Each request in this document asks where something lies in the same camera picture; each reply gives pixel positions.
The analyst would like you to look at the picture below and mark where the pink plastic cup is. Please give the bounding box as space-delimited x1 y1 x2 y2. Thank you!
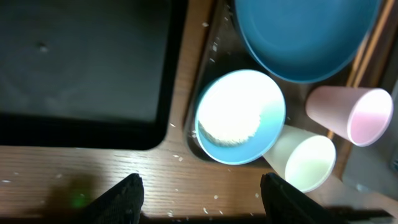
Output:
305 86 394 147

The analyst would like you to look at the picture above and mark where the light green plastic cup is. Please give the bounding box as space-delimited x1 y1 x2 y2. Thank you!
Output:
263 125 336 193

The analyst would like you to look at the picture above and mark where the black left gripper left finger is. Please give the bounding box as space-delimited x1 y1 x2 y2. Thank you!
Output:
70 174 144 224

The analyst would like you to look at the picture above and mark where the black rectangular bin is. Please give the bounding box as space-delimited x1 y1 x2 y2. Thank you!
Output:
1 0 188 150

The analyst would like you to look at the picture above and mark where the blue plate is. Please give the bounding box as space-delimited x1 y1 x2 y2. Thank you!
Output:
233 0 381 83

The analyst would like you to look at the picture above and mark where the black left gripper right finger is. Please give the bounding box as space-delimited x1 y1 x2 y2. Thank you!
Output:
261 172 347 224

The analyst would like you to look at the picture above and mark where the light blue rice bowl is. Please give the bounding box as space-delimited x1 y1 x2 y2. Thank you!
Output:
195 69 286 165

